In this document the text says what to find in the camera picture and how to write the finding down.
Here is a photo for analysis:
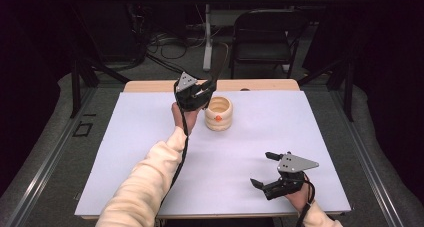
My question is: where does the floor cables bundle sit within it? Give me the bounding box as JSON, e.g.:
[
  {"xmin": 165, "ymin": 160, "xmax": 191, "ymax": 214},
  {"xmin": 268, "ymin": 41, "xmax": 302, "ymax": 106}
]
[{"xmin": 145, "ymin": 29, "xmax": 202, "ymax": 81}]

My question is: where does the white desk leg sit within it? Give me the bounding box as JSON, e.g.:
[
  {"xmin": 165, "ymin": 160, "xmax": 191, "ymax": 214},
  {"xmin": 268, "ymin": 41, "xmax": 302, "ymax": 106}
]
[{"xmin": 202, "ymin": 2, "xmax": 215, "ymax": 72}]

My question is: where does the person's left hand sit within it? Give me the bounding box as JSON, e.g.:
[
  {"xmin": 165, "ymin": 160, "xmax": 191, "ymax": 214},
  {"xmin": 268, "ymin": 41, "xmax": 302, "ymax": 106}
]
[{"xmin": 170, "ymin": 101, "xmax": 202, "ymax": 135}]

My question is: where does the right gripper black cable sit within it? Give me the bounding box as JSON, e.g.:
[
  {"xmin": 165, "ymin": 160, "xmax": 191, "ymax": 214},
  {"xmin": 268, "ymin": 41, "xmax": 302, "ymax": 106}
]
[{"xmin": 295, "ymin": 178, "xmax": 317, "ymax": 227}]

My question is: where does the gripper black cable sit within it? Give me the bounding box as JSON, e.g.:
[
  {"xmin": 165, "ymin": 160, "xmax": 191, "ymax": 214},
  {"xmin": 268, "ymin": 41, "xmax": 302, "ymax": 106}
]
[
  {"xmin": 159, "ymin": 81, "xmax": 190, "ymax": 210},
  {"xmin": 295, "ymin": 178, "xmax": 317, "ymax": 227}
]

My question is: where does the white table cover sheet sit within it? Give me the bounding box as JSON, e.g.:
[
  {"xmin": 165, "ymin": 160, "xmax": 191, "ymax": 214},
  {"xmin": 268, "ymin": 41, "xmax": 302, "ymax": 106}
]
[{"xmin": 74, "ymin": 90, "xmax": 352, "ymax": 218}]

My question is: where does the black folding chair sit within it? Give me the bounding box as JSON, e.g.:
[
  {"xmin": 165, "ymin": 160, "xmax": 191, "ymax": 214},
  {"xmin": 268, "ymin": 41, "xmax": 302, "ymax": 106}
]
[{"xmin": 228, "ymin": 8, "xmax": 310, "ymax": 80}]

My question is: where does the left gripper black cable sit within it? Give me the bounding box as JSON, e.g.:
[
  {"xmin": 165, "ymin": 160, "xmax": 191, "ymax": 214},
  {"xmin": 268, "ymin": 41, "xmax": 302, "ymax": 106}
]
[{"xmin": 159, "ymin": 81, "xmax": 190, "ymax": 210}]

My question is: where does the aluminium floor rail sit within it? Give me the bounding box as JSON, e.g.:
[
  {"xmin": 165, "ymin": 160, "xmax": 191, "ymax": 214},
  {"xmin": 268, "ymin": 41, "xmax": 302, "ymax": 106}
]
[
  {"xmin": 329, "ymin": 89, "xmax": 405, "ymax": 227},
  {"xmin": 5, "ymin": 86, "xmax": 98, "ymax": 227}
]

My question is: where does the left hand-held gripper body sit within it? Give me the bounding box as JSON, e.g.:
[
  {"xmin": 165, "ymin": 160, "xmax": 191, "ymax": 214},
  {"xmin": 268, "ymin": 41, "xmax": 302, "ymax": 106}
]
[{"xmin": 173, "ymin": 71, "xmax": 212, "ymax": 113}]

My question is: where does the cream ribbed utensil holder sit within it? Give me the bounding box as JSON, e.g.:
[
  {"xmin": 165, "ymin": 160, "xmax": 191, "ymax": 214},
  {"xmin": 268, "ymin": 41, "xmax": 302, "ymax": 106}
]
[{"xmin": 204, "ymin": 95, "xmax": 234, "ymax": 132}]

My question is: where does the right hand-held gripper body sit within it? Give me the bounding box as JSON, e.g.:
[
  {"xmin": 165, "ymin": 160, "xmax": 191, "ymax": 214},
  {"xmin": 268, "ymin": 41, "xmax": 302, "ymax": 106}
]
[{"xmin": 265, "ymin": 152, "xmax": 320, "ymax": 202}]

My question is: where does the wooden table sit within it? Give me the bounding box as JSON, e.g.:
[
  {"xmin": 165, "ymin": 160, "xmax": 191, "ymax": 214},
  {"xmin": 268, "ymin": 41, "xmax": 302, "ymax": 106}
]
[{"xmin": 74, "ymin": 79, "xmax": 353, "ymax": 221}]

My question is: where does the person's right hand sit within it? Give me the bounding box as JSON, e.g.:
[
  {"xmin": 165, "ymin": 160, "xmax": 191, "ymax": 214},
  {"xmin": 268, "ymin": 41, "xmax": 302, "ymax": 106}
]
[{"xmin": 283, "ymin": 174, "xmax": 317, "ymax": 215}]

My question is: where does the black metal stand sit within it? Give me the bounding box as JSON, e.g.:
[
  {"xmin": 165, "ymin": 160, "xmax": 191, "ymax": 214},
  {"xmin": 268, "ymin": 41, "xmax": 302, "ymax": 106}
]
[
  {"xmin": 297, "ymin": 57, "xmax": 355, "ymax": 123},
  {"xmin": 69, "ymin": 51, "xmax": 132, "ymax": 119}
]

